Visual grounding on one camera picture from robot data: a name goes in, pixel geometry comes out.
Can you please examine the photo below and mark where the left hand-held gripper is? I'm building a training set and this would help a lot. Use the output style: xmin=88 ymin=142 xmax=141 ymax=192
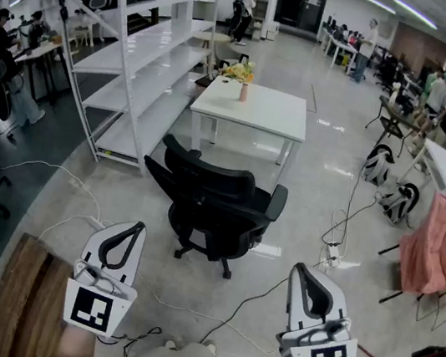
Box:
xmin=58 ymin=212 xmax=151 ymax=344

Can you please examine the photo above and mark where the black office chair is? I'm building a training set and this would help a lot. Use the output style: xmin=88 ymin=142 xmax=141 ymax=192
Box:
xmin=126 ymin=130 xmax=296 ymax=288

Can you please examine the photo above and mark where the person's left forearm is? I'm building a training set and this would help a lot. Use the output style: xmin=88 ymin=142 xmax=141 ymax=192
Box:
xmin=56 ymin=322 xmax=99 ymax=357

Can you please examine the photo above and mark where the white power strip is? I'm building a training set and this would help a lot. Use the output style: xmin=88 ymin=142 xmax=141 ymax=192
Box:
xmin=74 ymin=212 xmax=115 ymax=235
xmin=322 ymin=242 xmax=342 ymax=270

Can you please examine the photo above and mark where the black metal clothes rack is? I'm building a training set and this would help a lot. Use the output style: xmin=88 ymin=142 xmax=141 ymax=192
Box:
xmin=368 ymin=212 xmax=446 ymax=329

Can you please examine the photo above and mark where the white black backpack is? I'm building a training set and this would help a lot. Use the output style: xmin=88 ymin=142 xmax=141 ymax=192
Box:
xmin=375 ymin=177 xmax=422 ymax=229
xmin=360 ymin=141 xmax=398 ymax=189

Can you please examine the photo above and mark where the pink cloth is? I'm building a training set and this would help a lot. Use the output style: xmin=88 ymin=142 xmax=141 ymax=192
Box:
xmin=392 ymin=186 xmax=446 ymax=299

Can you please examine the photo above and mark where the narrow white table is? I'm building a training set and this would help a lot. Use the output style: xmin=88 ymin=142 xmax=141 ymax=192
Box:
xmin=397 ymin=134 xmax=446 ymax=199

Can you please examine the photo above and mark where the white square table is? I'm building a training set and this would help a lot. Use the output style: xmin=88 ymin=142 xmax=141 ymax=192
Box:
xmin=183 ymin=72 xmax=315 ymax=171

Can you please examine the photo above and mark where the dark folding table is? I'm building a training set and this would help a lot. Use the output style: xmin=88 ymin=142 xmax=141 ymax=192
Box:
xmin=361 ymin=92 xmax=427 ymax=161

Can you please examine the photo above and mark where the white metal shelving rack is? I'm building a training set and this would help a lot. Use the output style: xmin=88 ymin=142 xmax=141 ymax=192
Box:
xmin=25 ymin=0 xmax=222 ymax=186

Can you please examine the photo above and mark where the wooden top desk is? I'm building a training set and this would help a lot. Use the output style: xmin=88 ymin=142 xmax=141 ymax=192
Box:
xmin=8 ymin=35 xmax=68 ymax=104

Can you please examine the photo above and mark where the yellow flower bouquet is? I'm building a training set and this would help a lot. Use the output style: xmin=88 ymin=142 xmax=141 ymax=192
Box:
xmin=218 ymin=56 xmax=256 ymax=87

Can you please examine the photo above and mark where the round wooden table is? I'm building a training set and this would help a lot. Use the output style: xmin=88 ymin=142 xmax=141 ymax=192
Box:
xmin=191 ymin=28 xmax=231 ymax=54

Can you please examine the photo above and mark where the black desk chair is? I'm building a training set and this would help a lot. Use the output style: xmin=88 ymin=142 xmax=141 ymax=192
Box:
xmin=374 ymin=54 xmax=401 ymax=91

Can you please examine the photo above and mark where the long white desk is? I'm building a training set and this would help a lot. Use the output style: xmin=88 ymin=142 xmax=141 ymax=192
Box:
xmin=316 ymin=27 xmax=363 ymax=74

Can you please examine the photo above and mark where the small white cabinet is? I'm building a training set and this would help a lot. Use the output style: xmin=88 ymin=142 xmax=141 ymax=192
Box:
xmin=250 ymin=17 xmax=282 ymax=43

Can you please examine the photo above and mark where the black double door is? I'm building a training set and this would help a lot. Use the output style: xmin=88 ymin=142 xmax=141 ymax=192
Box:
xmin=273 ymin=0 xmax=328 ymax=34

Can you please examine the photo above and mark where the ceiling light strip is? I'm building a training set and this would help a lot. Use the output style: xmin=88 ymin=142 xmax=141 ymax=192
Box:
xmin=391 ymin=0 xmax=443 ymax=31
xmin=359 ymin=0 xmax=400 ymax=16

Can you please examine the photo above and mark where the white floor cable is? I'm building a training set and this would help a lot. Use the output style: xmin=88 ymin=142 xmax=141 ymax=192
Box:
xmin=0 ymin=153 xmax=109 ymax=224

